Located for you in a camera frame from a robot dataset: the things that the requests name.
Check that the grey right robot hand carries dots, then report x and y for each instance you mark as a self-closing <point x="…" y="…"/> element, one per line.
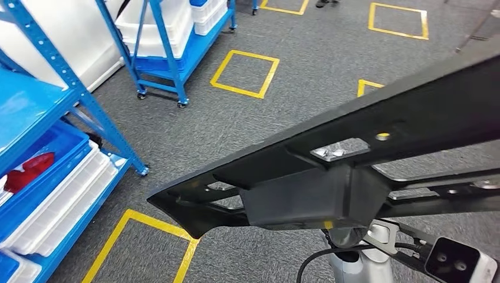
<point x="345" y="238"/>

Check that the black plastic frame part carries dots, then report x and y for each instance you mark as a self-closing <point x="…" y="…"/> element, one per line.
<point x="312" y="195"/>

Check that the red plastic part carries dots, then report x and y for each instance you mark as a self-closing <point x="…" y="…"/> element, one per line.
<point x="35" y="168"/>

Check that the blue steel shelf rack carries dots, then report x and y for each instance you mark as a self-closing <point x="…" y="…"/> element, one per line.
<point x="23" y="109"/>

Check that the yellow floor tape square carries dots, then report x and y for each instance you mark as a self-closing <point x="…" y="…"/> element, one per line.
<point x="156" y="224"/>
<point x="234" y="89"/>

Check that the person's foot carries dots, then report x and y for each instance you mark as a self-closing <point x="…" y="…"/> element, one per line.
<point x="326" y="3"/>

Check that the thin metal pole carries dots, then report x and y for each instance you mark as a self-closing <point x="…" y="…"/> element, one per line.
<point x="474" y="33"/>

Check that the blue wheeled cart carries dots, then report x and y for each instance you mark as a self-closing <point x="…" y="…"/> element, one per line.
<point x="170" y="58"/>

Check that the blue plastic bin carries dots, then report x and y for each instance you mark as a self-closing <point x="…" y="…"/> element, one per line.
<point x="156" y="64"/>
<point x="58" y="142"/>

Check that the white car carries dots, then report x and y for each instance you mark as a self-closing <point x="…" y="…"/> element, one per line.
<point x="70" y="35"/>

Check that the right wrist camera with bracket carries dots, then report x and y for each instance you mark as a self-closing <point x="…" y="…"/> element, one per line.
<point x="453" y="259"/>

